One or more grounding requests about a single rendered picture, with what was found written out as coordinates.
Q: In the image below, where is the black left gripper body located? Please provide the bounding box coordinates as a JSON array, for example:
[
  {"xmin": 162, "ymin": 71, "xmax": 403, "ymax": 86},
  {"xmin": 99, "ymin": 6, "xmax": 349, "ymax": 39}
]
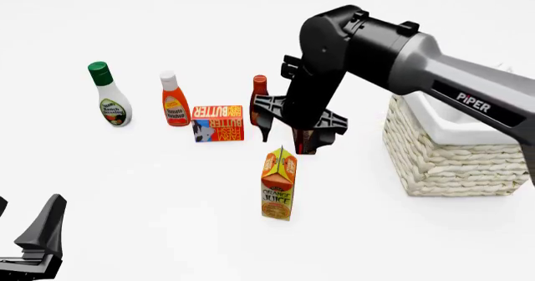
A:
[{"xmin": 0, "ymin": 248, "xmax": 64, "ymax": 281}]

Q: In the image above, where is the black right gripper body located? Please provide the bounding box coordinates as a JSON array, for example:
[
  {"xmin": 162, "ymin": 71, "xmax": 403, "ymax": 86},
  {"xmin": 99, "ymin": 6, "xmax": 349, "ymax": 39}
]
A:
[{"xmin": 253, "ymin": 94, "xmax": 349, "ymax": 136}]

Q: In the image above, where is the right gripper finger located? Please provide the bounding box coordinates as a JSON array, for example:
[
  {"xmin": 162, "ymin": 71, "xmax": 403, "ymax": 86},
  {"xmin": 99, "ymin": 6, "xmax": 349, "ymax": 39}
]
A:
[
  {"xmin": 312, "ymin": 128, "xmax": 338, "ymax": 155},
  {"xmin": 255, "ymin": 114, "xmax": 275, "ymax": 143}
]

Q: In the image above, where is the orange juice carton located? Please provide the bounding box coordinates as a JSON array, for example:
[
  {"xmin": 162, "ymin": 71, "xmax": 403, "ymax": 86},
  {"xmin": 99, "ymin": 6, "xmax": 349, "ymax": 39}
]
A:
[{"xmin": 260, "ymin": 145, "xmax": 298, "ymax": 222}]

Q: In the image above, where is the white basket liner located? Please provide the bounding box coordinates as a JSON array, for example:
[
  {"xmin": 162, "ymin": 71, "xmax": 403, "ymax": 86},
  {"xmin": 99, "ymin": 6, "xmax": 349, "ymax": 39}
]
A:
[{"xmin": 394, "ymin": 90, "xmax": 520, "ymax": 146}]

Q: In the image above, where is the white woven basket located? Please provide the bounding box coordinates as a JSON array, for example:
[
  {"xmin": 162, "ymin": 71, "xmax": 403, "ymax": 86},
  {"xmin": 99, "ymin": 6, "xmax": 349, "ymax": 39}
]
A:
[{"xmin": 381, "ymin": 93, "xmax": 532, "ymax": 198}]

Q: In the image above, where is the dark red sauce bottle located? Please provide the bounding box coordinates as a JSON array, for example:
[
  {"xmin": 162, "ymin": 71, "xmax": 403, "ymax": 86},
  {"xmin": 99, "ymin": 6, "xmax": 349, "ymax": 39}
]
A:
[{"xmin": 249, "ymin": 74, "xmax": 270, "ymax": 127}]

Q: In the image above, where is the dark brown printed box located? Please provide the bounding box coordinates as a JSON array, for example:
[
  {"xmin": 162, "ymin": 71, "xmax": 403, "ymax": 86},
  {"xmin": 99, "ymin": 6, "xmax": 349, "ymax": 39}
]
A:
[{"xmin": 292, "ymin": 128, "xmax": 318, "ymax": 156}]

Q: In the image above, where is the butter box orange and blue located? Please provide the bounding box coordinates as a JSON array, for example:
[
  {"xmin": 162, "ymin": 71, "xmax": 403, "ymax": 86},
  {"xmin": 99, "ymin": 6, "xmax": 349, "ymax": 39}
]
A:
[{"xmin": 191, "ymin": 104, "xmax": 246, "ymax": 143}]

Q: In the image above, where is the tomato ketchup bottle white cap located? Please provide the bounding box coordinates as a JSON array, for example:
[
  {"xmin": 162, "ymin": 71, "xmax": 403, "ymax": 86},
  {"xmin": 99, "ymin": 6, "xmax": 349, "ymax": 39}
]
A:
[{"xmin": 159, "ymin": 69, "xmax": 192, "ymax": 128}]

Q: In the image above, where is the ranch dressing bottle green cap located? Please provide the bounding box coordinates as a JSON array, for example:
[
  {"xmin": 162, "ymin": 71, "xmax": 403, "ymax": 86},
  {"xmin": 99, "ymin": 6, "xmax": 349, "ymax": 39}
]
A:
[{"xmin": 87, "ymin": 60, "xmax": 134, "ymax": 128}]

